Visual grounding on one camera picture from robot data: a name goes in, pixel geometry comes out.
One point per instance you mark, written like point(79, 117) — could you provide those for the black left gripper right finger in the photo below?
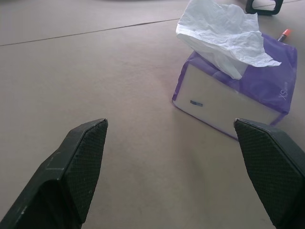
point(274, 171)

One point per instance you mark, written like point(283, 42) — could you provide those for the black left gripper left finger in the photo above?
point(59, 176)

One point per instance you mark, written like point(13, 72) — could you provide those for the purple tissue pack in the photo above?
point(257, 90)

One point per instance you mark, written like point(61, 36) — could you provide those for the black marker with orange cap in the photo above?
point(284, 35)

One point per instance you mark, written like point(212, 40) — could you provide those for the white tissue sheet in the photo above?
point(221, 35)

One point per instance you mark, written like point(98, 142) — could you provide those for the black loop-shaped object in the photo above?
point(264, 10)

